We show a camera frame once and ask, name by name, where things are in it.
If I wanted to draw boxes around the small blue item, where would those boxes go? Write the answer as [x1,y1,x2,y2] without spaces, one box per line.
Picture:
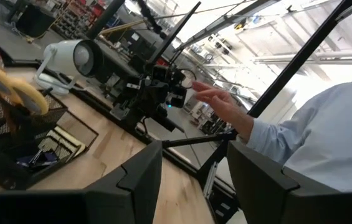
[16,150,60,169]

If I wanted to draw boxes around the black mesh desk organizer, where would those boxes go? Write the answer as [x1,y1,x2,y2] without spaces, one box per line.
[0,88,99,191]

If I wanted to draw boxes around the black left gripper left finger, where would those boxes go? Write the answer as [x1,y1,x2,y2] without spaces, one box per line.
[83,139,163,224]

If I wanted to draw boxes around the person's hand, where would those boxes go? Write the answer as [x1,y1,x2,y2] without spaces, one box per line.
[191,81,255,143]

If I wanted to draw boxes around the white cylinder lamp on stand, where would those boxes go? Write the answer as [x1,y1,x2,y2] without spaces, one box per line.
[34,39,105,96]

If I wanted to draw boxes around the yellow handled scissors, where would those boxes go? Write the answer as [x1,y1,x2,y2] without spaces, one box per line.
[0,61,50,116]

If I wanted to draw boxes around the person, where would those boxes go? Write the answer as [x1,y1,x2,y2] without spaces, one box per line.
[245,80,352,193]

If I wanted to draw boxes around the black binder clip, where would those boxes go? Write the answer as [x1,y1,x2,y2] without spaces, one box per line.
[27,148,44,166]

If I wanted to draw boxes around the yellow sticky note pad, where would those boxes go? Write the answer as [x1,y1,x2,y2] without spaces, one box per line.
[46,125,87,157]

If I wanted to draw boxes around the black frame post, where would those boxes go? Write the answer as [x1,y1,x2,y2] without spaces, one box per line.
[247,0,352,119]

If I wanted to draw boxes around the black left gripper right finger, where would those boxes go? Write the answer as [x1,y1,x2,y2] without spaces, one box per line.
[227,139,341,224]

